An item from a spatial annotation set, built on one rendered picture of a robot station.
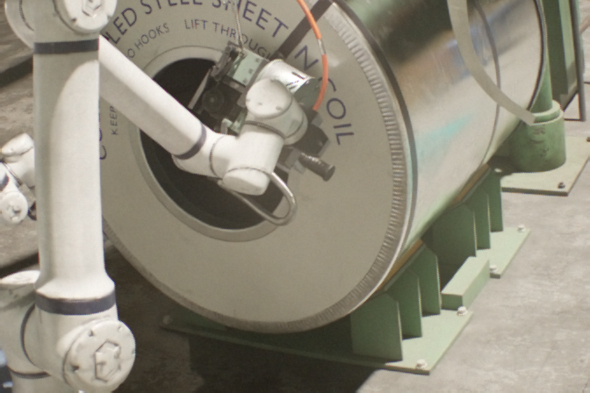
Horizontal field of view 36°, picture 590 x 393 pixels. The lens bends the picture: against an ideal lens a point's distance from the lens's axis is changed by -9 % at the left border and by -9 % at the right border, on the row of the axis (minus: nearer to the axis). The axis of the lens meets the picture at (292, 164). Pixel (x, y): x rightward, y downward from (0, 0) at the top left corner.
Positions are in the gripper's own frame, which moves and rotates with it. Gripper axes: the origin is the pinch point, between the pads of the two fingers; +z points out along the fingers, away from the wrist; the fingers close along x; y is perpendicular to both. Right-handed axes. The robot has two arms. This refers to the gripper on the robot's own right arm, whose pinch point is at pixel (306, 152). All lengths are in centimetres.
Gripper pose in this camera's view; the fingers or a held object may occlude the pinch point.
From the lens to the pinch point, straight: 222.6
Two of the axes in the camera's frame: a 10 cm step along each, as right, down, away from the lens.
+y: -8.0, -4.7, 3.8
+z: 2.5, 3.1, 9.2
